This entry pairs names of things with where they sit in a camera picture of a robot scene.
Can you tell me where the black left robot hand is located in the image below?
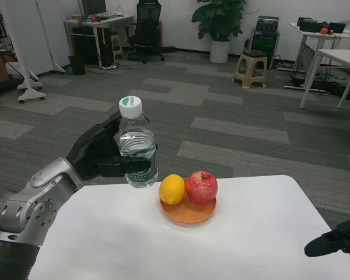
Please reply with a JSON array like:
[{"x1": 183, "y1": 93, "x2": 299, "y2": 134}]
[{"x1": 66, "y1": 110, "x2": 152, "y2": 183}]

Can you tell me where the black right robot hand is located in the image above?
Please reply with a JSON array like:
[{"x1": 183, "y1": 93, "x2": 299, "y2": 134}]
[{"x1": 304, "y1": 220, "x2": 350, "y2": 258}]

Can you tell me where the clear water bottle green label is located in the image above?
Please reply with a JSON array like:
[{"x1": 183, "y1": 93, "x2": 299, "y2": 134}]
[{"x1": 113, "y1": 95, "x2": 159, "y2": 189}]

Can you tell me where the black waste bin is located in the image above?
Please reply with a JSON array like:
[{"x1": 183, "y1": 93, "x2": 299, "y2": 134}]
[{"x1": 67, "y1": 54, "x2": 86, "y2": 76}]

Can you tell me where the yellow lemon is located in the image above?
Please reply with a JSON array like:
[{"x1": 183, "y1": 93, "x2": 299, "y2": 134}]
[{"x1": 159, "y1": 174, "x2": 186, "y2": 205}]

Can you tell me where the black computer tower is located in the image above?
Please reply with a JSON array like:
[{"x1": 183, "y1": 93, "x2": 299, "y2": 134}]
[{"x1": 100, "y1": 43, "x2": 114, "y2": 68}]

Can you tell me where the orange round plate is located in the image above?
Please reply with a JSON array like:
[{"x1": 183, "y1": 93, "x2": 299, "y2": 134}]
[{"x1": 159, "y1": 178, "x2": 218, "y2": 225}]

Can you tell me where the red apple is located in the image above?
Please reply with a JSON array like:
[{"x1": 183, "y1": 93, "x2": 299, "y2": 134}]
[{"x1": 185, "y1": 170, "x2": 219, "y2": 205}]

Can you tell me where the white wheeled partition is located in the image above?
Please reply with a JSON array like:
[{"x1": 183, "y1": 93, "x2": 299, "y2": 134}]
[{"x1": 0, "y1": 0, "x2": 71, "y2": 103}]

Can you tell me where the white desk with monitor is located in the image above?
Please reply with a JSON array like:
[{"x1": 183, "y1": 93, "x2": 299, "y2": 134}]
[{"x1": 63, "y1": 14, "x2": 134, "y2": 68}]

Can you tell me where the black office chair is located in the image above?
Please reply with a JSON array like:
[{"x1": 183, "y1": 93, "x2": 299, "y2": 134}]
[{"x1": 127, "y1": 0, "x2": 176, "y2": 64}]

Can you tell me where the black computer monitor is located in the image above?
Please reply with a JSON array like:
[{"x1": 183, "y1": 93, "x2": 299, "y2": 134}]
[{"x1": 81, "y1": 0, "x2": 107, "y2": 17}]

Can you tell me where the white bare desk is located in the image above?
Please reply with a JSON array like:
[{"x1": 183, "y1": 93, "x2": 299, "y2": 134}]
[{"x1": 299, "y1": 48, "x2": 350, "y2": 110}]

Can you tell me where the potted plant white pot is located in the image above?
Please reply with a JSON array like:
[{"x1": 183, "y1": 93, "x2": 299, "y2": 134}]
[{"x1": 191, "y1": 0, "x2": 249, "y2": 64}]

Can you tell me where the beige plastic stool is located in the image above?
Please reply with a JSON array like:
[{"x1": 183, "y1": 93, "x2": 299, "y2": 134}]
[{"x1": 232, "y1": 50, "x2": 268, "y2": 89}]

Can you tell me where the black green equipment stack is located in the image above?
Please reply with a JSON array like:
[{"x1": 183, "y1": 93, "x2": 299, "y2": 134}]
[{"x1": 250, "y1": 16, "x2": 281, "y2": 70}]

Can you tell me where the small black box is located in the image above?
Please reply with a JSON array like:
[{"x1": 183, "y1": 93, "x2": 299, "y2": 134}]
[{"x1": 328, "y1": 22, "x2": 345, "y2": 34}]

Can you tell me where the large black box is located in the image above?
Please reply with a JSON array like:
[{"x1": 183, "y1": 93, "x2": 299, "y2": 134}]
[{"x1": 296, "y1": 16, "x2": 321, "y2": 32}]

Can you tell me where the black floor cable tangle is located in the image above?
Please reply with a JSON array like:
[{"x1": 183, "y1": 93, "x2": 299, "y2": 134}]
[{"x1": 317, "y1": 66, "x2": 350, "y2": 102}]

